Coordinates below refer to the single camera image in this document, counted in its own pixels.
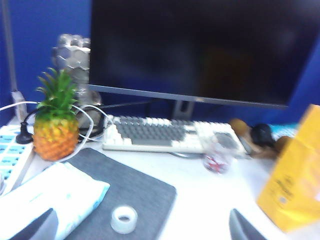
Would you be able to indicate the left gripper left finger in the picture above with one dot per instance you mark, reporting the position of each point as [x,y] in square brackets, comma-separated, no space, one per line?
[37,227]

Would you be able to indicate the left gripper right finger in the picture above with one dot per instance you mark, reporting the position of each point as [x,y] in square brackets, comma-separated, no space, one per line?
[242,227]

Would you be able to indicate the yellow paper bag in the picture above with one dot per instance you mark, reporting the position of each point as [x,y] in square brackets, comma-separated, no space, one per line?
[297,190]

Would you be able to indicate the wet wipes pack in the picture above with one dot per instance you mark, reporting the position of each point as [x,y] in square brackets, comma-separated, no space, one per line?
[55,195]

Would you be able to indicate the white power strip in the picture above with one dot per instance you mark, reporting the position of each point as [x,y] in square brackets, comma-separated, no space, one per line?
[15,160]

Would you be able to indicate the clear tape roll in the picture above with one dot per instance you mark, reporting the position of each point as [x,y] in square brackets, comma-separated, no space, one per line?
[115,222]

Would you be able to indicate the artificial pineapple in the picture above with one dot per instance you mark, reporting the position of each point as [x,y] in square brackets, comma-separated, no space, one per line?
[55,140]

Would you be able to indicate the black power plug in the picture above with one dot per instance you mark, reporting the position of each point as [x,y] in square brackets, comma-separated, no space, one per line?
[23,136]

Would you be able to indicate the brown kiwi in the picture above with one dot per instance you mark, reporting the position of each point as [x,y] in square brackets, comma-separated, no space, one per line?
[283,143]
[238,126]

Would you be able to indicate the black computer mouse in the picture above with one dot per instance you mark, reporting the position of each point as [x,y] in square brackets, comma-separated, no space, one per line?
[262,133]

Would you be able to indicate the grey desk mat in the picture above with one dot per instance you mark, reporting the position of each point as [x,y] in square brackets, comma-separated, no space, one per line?
[140,190]

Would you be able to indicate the white and grey keyboard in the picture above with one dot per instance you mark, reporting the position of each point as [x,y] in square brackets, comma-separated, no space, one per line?
[155,135]

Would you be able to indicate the grey monitor stand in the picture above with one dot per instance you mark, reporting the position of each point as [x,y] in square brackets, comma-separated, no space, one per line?
[178,111]

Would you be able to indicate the black computer monitor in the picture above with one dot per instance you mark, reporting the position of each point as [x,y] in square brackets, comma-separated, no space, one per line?
[175,50]

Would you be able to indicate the grey partition post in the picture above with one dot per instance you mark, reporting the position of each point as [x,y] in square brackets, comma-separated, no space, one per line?
[10,50]

